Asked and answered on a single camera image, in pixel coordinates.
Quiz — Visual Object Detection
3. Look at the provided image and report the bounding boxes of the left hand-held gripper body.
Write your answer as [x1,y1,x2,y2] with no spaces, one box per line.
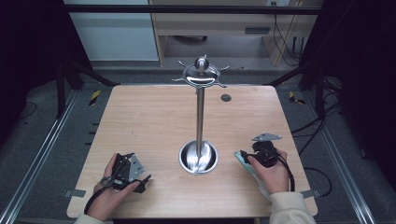
[110,151,147,191]

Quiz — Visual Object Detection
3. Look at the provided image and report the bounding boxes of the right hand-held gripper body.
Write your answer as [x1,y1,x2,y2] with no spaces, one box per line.
[250,133,283,169]

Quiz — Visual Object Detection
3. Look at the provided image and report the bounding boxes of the light blue utensil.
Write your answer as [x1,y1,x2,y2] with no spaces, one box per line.
[233,150,273,203]

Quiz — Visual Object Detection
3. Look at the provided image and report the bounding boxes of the person's right hand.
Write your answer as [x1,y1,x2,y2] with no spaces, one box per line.
[247,148,290,196]

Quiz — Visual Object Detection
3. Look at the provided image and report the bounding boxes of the person's left hand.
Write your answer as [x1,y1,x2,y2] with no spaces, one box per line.
[85,151,141,222]

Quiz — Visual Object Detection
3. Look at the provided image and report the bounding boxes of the steel hook rack stand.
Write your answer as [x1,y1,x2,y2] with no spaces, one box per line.
[171,53,231,176]

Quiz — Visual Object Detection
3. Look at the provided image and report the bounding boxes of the black and yellow tape strip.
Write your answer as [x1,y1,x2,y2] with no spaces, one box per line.
[89,89,102,107]

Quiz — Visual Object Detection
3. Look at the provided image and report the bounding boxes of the light wooden cabinet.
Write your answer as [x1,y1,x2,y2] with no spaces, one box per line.
[148,0,325,67]

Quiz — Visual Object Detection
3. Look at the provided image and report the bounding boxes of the white cabinet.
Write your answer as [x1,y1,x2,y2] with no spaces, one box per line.
[63,0,160,63]

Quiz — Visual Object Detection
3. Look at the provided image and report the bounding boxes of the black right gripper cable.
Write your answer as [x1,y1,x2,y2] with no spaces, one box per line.
[276,153,296,193]

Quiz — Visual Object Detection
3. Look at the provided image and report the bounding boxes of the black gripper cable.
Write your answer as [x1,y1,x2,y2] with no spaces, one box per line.
[83,175,117,216]
[276,153,296,193]

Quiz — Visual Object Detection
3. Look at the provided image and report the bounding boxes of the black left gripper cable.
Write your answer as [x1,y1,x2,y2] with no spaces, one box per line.
[83,175,117,216]

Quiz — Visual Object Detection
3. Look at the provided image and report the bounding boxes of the black floor cable bundle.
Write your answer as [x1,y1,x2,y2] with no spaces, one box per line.
[290,101,342,157]

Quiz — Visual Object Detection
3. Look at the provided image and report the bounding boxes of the grey metal table bracket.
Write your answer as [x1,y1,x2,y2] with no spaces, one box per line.
[64,189,87,199]
[301,189,322,200]

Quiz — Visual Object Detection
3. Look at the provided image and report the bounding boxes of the yellow-handled tool right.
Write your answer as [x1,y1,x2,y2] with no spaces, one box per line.
[288,91,306,105]

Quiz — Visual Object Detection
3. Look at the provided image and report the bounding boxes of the black looped floor cable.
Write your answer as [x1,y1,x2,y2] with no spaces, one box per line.
[303,166,333,198]

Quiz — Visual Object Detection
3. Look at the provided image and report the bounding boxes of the aluminium floor rail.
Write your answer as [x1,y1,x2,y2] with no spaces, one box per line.
[0,89,79,224]
[302,91,377,224]

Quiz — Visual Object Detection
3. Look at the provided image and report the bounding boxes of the black metal frame stand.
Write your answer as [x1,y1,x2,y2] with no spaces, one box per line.
[264,59,329,120]
[54,57,121,119]

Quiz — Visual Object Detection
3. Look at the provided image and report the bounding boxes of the black hanging background cables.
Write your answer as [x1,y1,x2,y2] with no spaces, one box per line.
[272,1,306,67]

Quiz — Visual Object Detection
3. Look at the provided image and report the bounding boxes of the black horizontal frame bar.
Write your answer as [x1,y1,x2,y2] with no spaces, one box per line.
[61,4,325,16]

